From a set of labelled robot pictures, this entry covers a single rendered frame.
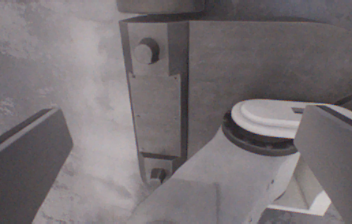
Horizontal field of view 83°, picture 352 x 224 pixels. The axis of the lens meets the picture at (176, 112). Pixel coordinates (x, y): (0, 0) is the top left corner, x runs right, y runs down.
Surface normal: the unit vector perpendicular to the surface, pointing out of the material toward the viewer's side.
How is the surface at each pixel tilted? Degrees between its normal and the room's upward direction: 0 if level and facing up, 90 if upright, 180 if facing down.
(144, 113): 0
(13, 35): 0
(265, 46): 0
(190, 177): 90
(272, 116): 90
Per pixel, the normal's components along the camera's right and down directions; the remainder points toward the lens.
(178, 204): 0.07, -0.99
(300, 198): -0.01, -0.87
